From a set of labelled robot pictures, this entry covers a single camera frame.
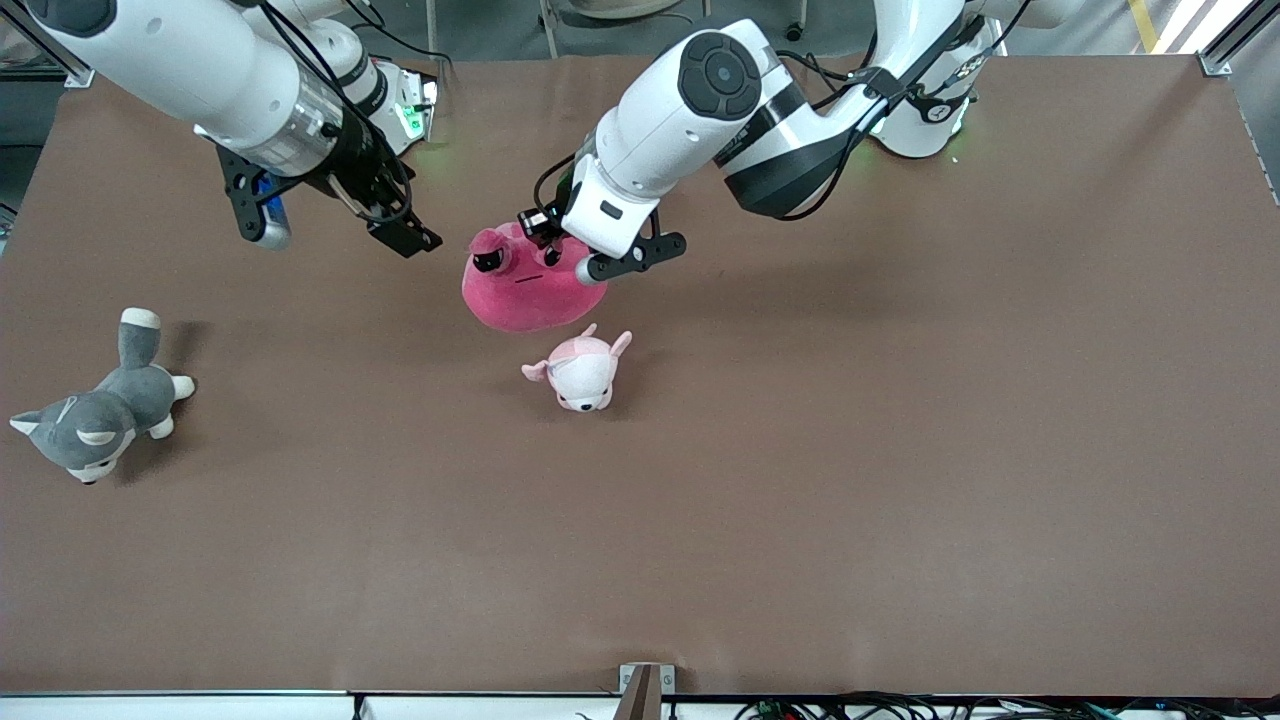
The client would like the round pink plush toy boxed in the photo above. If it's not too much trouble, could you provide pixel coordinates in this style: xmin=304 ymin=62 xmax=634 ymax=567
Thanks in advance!
xmin=461 ymin=222 xmax=609 ymax=334

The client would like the pale pink plush animal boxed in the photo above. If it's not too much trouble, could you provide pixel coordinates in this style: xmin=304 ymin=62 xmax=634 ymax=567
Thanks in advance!
xmin=521 ymin=322 xmax=633 ymax=413

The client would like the white chair base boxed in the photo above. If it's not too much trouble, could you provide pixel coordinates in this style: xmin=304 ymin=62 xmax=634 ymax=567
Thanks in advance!
xmin=538 ymin=0 xmax=713 ymax=58

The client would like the grey white husky plush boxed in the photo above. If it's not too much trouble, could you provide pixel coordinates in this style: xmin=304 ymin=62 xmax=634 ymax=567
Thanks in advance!
xmin=9 ymin=307 xmax=197 ymax=486

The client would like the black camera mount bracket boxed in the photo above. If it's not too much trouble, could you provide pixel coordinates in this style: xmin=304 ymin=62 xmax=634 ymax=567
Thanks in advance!
xmin=217 ymin=147 xmax=273 ymax=243

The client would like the black arm base cable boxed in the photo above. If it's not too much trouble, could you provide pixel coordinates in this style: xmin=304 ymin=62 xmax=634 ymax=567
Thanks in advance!
xmin=775 ymin=48 xmax=871 ymax=109
xmin=345 ymin=0 xmax=448 ymax=98

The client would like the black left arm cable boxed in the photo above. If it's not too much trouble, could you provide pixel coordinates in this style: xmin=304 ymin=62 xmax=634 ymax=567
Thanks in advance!
xmin=775 ymin=0 xmax=1031 ymax=223

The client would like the aluminium frame profile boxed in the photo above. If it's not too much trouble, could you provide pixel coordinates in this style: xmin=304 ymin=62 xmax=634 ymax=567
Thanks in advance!
xmin=1195 ymin=0 xmax=1280 ymax=78
xmin=0 ymin=0 xmax=98 ymax=89

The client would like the grey metal camera bracket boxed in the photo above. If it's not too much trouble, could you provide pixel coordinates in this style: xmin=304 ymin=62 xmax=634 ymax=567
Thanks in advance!
xmin=618 ymin=662 xmax=677 ymax=720

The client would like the black cable bundle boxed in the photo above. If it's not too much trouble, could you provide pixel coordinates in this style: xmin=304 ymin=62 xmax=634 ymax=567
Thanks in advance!
xmin=733 ymin=690 xmax=1280 ymax=720

